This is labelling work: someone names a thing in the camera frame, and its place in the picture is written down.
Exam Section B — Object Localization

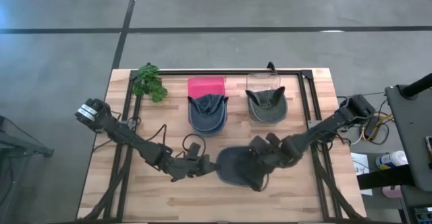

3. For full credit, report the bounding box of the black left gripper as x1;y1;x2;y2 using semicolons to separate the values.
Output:
173;157;221;181

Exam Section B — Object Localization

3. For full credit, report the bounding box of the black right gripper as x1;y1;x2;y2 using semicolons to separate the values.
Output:
236;146;292;192

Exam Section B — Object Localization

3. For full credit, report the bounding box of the blue denim bucket hat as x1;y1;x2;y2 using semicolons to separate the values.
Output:
215;145;271;192

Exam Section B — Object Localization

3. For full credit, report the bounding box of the blue denim baseball cap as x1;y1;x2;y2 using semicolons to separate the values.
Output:
187;94;230;136

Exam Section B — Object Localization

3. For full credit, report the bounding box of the grey-green baseball cap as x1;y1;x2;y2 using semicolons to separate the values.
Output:
245;86;289;125

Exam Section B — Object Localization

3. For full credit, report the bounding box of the pink plastic bin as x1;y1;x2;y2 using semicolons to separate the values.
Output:
187;76;226;100

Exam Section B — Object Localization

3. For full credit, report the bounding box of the clear plastic bin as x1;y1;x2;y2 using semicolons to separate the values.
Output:
246;72;281;93

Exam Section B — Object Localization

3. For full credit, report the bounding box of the potted green plant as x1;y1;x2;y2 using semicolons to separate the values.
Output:
131;63;169;103

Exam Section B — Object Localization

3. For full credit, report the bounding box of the white paper sheet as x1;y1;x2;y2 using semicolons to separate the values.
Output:
350;152;374;196

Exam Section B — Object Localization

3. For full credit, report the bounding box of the black power adapter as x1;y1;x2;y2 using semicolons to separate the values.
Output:
365;125;383;141

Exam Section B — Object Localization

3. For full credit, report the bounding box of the white labelled bottle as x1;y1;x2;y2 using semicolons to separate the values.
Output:
375;150;409;171

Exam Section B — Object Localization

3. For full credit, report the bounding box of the pink object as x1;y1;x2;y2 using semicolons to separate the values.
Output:
381;184;403;199

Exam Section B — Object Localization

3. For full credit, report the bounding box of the grey cart top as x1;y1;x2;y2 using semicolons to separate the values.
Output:
384;84;432;194

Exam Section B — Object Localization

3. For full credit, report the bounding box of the black tube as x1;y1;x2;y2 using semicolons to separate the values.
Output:
400;72;432;99

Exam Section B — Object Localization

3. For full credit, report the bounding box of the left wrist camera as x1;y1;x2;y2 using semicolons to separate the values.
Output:
184;142;205;161

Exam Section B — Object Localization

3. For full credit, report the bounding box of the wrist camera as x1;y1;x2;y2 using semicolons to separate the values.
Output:
184;142;205;161
250;134;271;154

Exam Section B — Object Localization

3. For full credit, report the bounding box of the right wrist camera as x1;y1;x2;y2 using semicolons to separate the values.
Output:
250;134;271;154

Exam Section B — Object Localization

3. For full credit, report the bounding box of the black aluminium rig frame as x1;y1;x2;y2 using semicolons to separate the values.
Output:
79;69;366;223

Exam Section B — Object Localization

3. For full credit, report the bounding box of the yellow cable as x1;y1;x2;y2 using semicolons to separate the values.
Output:
360;113;395;143

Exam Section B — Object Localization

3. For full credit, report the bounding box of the black strap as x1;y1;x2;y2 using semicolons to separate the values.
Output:
356;165;416;191

